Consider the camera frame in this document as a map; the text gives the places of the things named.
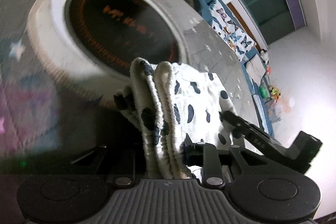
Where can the blue sectional sofa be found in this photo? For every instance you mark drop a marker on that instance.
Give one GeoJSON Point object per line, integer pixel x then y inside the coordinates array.
{"type": "Point", "coordinates": [261, 104]}

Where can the white navy polka dot pants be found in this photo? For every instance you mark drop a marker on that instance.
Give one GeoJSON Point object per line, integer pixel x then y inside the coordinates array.
{"type": "Point", "coordinates": [170, 101]}

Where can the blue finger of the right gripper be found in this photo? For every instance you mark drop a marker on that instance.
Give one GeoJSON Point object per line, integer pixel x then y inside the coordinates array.
{"type": "Point", "coordinates": [241, 126]}

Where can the dark green window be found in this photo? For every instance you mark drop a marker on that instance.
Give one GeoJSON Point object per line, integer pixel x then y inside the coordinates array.
{"type": "Point", "coordinates": [272, 17]}

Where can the round induction cooktop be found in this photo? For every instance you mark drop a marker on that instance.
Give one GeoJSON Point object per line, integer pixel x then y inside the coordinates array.
{"type": "Point", "coordinates": [88, 45]}

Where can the grey star quilted table cover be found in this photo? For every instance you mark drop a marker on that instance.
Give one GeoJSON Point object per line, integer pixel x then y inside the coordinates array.
{"type": "Point", "coordinates": [43, 120]}

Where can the beige cushion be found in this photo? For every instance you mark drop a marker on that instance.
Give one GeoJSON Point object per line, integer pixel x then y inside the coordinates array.
{"type": "Point", "coordinates": [255, 69]}

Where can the colourful toy pile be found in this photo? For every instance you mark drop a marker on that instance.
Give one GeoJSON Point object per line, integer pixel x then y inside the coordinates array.
{"type": "Point", "coordinates": [274, 93]}

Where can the panda plush toy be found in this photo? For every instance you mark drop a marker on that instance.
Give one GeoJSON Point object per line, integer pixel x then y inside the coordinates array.
{"type": "Point", "coordinates": [264, 56]}

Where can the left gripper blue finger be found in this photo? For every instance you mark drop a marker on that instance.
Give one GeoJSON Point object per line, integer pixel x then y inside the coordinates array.
{"type": "Point", "coordinates": [193, 152]}

